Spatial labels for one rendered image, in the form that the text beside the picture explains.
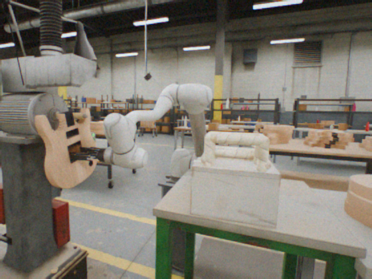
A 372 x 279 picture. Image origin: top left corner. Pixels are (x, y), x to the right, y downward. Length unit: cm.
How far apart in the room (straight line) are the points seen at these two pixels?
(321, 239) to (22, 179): 139
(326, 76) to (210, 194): 1203
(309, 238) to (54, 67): 115
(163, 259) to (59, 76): 88
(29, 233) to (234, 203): 123
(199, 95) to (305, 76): 1125
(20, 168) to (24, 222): 33
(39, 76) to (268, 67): 1157
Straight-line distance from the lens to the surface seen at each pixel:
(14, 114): 138
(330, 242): 79
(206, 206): 75
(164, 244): 86
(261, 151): 70
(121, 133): 85
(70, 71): 101
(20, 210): 153
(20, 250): 167
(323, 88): 1251
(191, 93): 125
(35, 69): 118
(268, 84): 1203
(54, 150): 110
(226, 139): 69
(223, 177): 71
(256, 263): 221
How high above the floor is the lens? 128
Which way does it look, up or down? 6 degrees down
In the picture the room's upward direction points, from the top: 1 degrees clockwise
